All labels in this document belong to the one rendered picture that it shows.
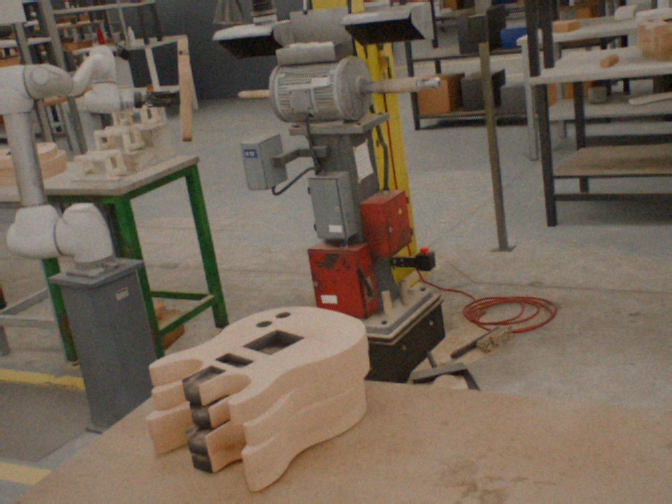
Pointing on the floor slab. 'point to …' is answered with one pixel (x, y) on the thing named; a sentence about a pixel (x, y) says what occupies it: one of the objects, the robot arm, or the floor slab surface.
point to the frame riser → (406, 346)
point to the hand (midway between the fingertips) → (179, 98)
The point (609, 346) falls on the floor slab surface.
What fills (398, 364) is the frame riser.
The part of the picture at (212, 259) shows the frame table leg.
